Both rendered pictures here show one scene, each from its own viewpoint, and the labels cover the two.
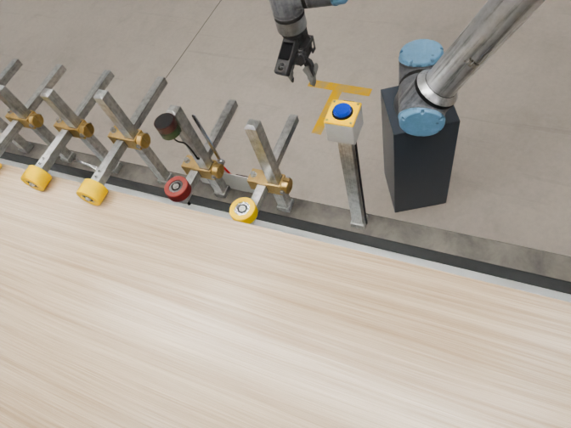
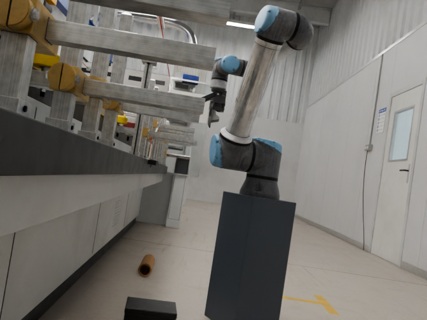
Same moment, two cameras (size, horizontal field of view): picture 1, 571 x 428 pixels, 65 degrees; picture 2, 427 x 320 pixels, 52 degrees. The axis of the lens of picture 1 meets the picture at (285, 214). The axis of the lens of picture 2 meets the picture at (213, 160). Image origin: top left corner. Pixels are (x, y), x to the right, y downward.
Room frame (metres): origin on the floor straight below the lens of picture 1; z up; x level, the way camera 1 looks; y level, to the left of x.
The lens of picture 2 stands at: (-0.50, -1.97, 0.66)
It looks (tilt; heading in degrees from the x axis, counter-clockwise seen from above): 2 degrees up; 46
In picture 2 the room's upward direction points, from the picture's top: 9 degrees clockwise
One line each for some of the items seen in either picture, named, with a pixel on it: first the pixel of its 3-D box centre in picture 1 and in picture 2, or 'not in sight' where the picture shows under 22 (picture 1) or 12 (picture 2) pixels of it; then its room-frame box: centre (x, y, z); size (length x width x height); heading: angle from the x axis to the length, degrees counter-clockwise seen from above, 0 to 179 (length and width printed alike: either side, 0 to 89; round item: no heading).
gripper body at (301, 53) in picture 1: (296, 42); (217, 100); (1.14, -0.24, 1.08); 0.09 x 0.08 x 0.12; 135
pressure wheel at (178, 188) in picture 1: (182, 194); (129, 131); (0.95, 0.29, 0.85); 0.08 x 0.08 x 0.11
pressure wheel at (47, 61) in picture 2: not in sight; (45, 75); (-0.05, -0.83, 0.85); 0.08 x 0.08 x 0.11
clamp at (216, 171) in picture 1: (202, 168); not in sight; (1.03, 0.20, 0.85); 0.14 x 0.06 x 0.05; 49
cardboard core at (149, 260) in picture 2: not in sight; (147, 265); (1.24, 0.28, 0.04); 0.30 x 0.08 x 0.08; 49
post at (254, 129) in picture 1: (273, 174); (145, 122); (0.85, -0.01, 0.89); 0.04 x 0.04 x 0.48; 49
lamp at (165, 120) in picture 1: (179, 144); not in sight; (0.98, 0.21, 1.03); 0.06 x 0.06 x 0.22; 49
